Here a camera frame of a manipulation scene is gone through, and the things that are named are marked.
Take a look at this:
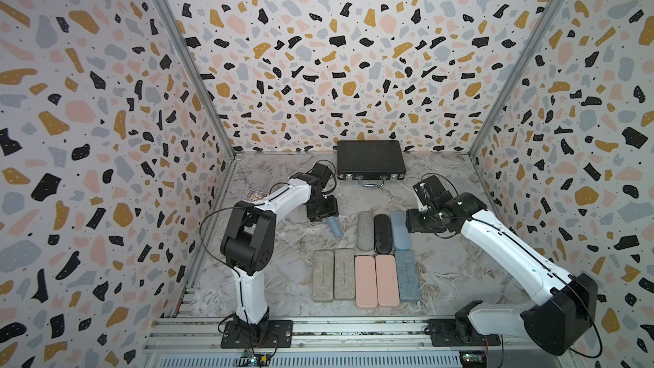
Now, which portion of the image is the blue case with pink glasses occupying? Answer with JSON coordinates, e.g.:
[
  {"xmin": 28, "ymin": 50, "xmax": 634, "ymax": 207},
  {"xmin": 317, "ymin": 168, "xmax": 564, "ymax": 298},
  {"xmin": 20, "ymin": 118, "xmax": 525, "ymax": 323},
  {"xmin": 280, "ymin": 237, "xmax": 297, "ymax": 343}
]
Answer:
[{"xmin": 390, "ymin": 211, "xmax": 411, "ymax": 250}]

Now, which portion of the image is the black case beige lining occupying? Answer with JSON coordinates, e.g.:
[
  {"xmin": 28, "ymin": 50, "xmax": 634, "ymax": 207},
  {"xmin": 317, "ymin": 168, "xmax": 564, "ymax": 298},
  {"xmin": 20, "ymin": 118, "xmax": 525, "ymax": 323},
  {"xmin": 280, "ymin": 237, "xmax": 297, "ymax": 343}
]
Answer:
[{"xmin": 374, "ymin": 214, "xmax": 393, "ymax": 255}]

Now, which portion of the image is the beige case with brown glasses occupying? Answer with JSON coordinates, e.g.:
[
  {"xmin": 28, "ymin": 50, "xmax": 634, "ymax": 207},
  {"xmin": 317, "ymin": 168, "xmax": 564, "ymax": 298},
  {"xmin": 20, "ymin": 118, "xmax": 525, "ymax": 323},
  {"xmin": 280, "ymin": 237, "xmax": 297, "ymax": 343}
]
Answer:
[{"xmin": 357, "ymin": 211, "xmax": 375, "ymax": 251}]

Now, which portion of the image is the mint green glasses case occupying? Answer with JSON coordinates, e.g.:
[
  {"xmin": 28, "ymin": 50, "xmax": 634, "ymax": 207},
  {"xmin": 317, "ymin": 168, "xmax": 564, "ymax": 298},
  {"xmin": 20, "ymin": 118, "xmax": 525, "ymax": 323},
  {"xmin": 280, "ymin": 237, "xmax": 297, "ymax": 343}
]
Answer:
[{"xmin": 334, "ymin": 249, "xmax": 355, "ymax": 301}]

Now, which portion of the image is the grey case mint lining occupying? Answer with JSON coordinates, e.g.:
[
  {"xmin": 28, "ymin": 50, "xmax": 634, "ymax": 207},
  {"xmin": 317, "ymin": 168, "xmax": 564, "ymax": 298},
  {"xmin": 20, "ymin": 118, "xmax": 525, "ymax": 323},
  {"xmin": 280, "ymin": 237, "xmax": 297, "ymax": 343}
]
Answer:
[{"xmin": 394, "ymin": 250, "xmax": 421, "ymax": 303}]

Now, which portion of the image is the pink glasses case grey lining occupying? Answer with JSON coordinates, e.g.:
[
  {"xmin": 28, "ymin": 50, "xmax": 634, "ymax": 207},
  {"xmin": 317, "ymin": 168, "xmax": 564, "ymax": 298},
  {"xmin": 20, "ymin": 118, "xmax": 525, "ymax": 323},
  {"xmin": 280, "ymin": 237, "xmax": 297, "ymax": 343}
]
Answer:
[{"xmin": 354, "ymin": 256, "xmax": 378, "ymax": 309}]

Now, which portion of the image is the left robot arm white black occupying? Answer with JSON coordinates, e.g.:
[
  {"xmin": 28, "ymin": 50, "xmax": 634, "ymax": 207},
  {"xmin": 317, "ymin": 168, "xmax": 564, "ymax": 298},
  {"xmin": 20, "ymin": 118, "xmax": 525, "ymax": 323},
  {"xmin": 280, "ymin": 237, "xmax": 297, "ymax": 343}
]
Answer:
[{"xmin": 221, "ymin": 164, "xmax": 338, "ymax": 343}]

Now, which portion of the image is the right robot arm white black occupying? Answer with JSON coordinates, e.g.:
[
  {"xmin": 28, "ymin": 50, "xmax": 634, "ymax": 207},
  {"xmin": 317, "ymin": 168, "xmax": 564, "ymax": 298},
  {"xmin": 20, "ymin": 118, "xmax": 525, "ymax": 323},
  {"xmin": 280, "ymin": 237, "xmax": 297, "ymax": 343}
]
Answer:
[{"xmin": 406, "ymin": 193, "xmax": 598, "ymax": 356}]

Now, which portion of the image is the playing card box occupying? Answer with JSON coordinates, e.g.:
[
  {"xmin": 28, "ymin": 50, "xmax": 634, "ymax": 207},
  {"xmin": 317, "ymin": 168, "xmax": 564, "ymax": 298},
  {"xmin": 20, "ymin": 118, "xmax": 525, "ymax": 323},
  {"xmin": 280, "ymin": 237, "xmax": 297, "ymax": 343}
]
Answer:
[{"xmin": 244, "ymin": 189, "xmax": 268, "ymax": 203}]

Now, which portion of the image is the black ribbed briefcase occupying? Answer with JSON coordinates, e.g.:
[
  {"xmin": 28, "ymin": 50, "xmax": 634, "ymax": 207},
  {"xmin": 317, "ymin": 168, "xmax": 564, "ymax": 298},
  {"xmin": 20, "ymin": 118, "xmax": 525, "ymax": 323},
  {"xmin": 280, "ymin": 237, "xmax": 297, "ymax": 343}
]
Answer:
[{"xmin": 337, "ymin": 141, "xmax": 406, "ymax": 181}]

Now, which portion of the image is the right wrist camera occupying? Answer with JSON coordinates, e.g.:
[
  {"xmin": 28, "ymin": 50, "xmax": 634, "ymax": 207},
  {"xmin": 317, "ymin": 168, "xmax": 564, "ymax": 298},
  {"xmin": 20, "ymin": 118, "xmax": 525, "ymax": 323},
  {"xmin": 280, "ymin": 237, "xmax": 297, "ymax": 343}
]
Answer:
[{"xmin": 413, "ymin": 173, "xmax": 453, "ymax": 212}]

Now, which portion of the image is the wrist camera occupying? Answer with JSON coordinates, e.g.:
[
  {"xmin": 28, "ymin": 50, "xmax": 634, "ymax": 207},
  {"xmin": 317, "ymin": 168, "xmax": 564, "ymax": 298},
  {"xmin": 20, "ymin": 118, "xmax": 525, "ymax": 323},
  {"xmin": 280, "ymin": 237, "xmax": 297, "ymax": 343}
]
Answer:
[
  {"xmin": 413, "ymin": 173, "xmax": 453, "ymax": 212},
  {"xmin": 309, "ymin": 159, "xmax": 337, "ymax": 194}
]

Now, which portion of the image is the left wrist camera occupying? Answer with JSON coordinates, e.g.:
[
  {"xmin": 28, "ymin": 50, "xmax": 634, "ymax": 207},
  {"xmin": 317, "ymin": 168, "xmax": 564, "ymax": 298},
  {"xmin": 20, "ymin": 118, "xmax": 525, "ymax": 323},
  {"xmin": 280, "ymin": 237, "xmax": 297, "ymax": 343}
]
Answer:
[{"xmin": 309, "ymin": 159, "xmax": 337, "ymax": 194}]

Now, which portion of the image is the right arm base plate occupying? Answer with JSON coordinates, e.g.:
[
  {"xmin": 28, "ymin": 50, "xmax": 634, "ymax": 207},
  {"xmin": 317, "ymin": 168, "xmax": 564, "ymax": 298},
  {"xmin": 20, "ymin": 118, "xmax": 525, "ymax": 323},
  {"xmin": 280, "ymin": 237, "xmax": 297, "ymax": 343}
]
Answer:
[{"xmin": 423, "ymin": 317, "xmax": 501, "ymax": 347}]

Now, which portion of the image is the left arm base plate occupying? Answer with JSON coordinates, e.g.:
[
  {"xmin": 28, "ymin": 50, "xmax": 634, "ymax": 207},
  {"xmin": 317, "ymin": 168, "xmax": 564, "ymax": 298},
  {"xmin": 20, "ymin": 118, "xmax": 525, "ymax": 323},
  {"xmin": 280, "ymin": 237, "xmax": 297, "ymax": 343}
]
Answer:
[{"xmin": 221, "ymin": 318, "xmax": 294, "ymax": 349}]

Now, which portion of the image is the aluminium front rail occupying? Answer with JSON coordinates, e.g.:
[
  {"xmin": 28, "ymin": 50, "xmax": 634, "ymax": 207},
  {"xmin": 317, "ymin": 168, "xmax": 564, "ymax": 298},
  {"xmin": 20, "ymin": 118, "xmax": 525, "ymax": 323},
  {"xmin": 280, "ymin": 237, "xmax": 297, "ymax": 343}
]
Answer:
[{"xmin": 140, "ymin": 317, "xmax": 584, "ymax": 367}]

